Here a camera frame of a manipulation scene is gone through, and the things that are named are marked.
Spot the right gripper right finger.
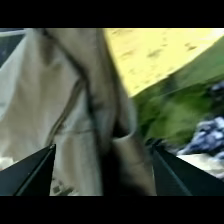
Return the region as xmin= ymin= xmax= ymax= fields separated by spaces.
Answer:
xmin=150 ymin=143 xmax=224 ymax=197

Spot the brown shirt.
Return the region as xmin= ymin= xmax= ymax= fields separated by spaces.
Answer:
xmin=0 ymin=28 xmax=158 ymax=197

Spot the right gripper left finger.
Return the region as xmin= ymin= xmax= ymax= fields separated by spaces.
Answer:
xmin=0 ymin=143 xmax=57 ymax=197

